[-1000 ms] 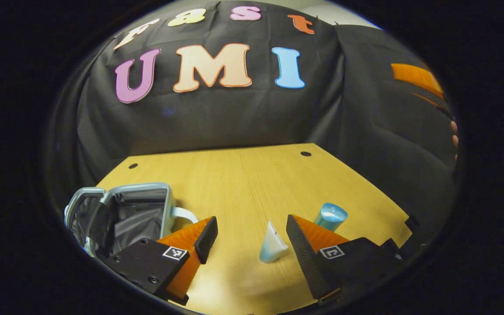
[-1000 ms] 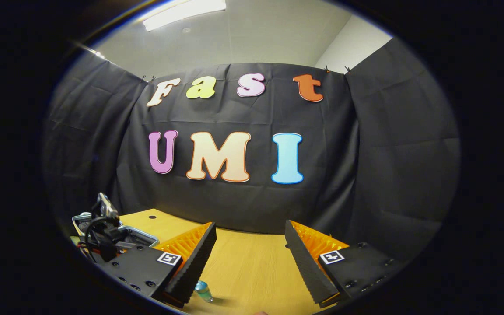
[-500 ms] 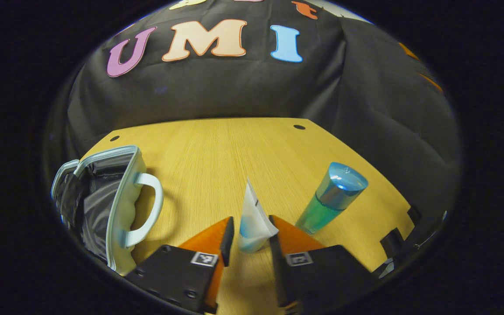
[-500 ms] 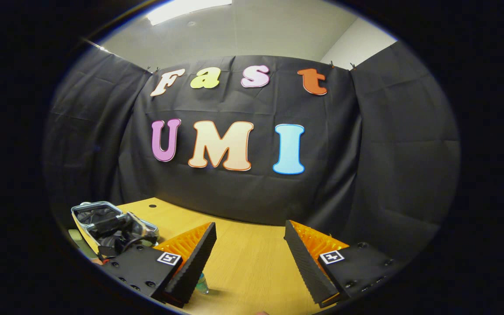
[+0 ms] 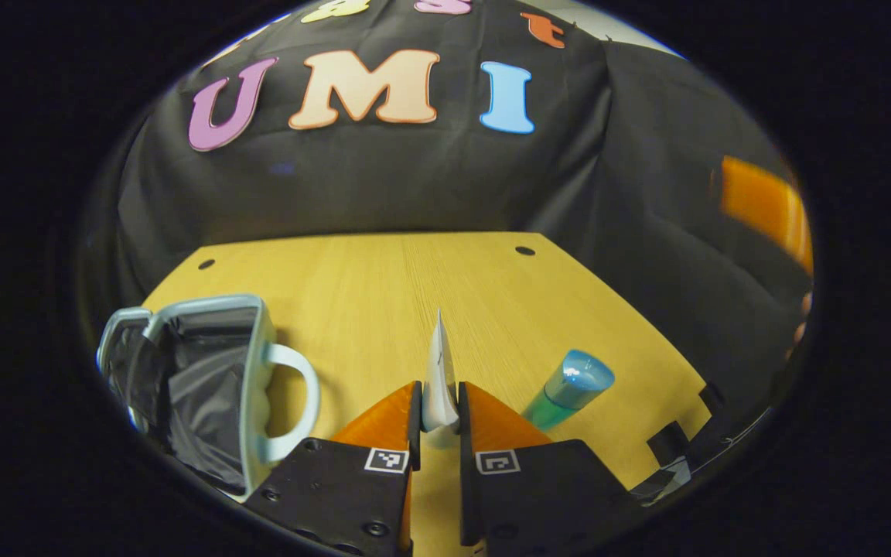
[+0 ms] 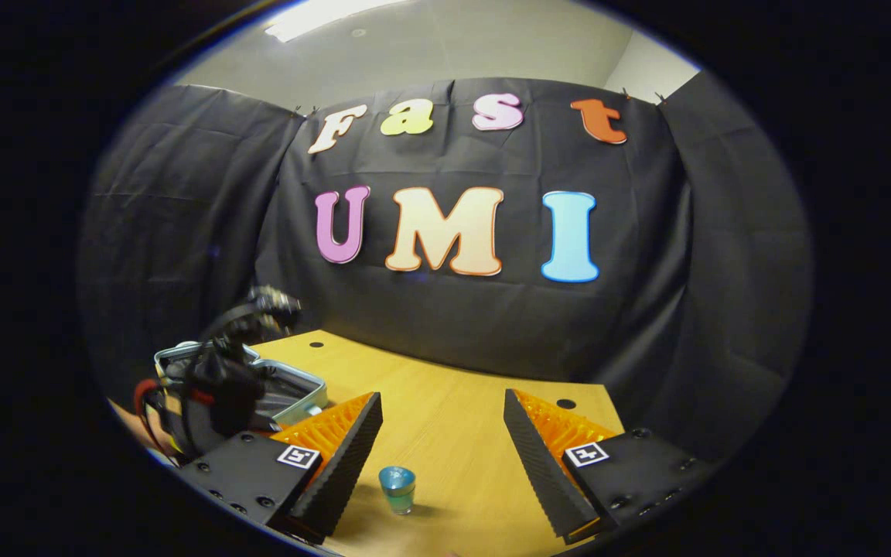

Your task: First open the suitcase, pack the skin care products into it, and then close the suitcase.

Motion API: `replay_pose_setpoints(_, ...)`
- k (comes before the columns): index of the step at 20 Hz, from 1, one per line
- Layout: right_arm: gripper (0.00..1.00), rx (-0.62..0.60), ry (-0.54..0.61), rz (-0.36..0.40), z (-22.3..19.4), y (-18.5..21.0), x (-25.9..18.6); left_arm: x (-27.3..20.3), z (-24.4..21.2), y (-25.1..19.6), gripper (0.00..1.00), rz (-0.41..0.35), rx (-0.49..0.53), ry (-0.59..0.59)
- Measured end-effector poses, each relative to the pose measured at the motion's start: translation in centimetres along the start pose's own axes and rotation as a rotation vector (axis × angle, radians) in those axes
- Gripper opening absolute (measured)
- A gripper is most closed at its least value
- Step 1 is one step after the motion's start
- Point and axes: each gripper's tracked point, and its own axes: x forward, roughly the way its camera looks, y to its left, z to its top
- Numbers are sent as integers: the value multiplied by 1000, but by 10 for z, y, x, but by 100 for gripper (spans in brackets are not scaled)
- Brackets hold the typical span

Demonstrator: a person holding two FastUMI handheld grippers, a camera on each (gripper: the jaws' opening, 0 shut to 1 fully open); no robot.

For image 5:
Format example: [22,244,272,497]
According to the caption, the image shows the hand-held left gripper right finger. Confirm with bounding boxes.
[457,380,641,557]

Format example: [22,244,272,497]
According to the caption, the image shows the teal tube with blue cap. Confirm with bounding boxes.
[521,349,616,432]

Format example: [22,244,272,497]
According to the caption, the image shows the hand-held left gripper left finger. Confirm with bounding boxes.
[244,380,423,557]

